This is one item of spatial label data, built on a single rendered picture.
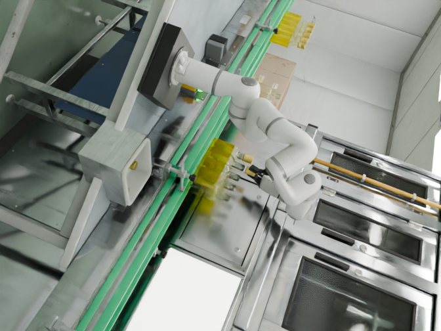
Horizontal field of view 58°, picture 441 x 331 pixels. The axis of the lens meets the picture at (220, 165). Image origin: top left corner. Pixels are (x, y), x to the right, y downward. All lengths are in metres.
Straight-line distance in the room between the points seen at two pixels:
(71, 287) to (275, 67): 5.10
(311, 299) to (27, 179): 1.32
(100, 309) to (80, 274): 0.14
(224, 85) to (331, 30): 6.60
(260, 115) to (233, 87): 0.15
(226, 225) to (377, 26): 6.42
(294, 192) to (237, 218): 0.49
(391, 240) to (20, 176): 1.69
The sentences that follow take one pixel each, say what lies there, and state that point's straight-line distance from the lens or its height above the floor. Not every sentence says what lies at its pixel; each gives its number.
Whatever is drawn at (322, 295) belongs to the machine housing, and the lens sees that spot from 1.74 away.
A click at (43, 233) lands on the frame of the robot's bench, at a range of 1.56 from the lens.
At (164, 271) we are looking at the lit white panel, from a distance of 1.62.
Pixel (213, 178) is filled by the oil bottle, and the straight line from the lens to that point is 1.65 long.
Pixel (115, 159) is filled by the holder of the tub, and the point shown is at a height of 0.79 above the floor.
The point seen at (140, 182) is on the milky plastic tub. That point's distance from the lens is 1.52.
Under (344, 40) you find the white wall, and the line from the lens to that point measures 7.98.
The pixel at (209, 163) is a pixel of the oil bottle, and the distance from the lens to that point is 1.70.
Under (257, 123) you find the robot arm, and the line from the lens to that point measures 1.33.
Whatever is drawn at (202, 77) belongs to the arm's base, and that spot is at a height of 0.92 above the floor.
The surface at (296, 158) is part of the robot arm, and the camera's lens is 1.27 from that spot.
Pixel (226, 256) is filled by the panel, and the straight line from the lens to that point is 1.66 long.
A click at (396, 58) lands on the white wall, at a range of 8.08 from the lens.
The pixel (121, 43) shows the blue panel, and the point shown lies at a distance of 2.08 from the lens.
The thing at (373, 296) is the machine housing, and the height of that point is 1.83.
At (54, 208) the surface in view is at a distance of 1.84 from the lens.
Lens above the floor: 1.29
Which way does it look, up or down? 8 degrees down
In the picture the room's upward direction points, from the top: 112 degrees clockwise
